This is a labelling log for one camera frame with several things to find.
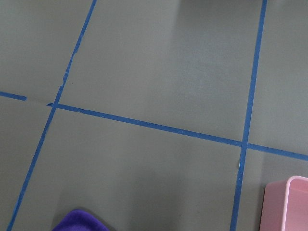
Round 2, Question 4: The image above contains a pink plastic bin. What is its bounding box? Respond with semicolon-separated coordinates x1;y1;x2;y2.
259;176;308;231

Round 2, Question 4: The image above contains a purple cloth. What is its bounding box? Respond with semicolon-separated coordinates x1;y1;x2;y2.
52;209;109;231

